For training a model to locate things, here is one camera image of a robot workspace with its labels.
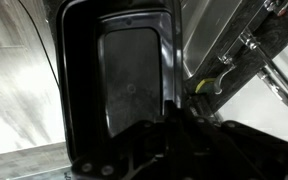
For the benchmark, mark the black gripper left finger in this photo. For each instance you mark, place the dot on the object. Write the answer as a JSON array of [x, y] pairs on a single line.
[[144, 136]]

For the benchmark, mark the chrome faucet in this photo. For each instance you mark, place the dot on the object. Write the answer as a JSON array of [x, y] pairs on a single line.
[[277, 80]]

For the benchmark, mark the chrome soap pump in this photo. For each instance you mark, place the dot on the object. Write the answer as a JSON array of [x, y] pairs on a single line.
[[225, 75]]

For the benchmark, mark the black rectangular bowl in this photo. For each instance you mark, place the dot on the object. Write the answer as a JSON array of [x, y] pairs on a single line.
[[130, 76]]

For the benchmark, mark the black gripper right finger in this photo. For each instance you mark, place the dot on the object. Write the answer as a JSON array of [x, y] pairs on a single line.
[[244, 150]]

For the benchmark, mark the stainless steel sink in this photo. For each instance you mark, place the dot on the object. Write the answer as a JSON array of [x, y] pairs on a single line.
[[204, 30]]

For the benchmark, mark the yellow-green sponge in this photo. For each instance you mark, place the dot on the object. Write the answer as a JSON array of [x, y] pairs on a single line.
[[205, 85]]

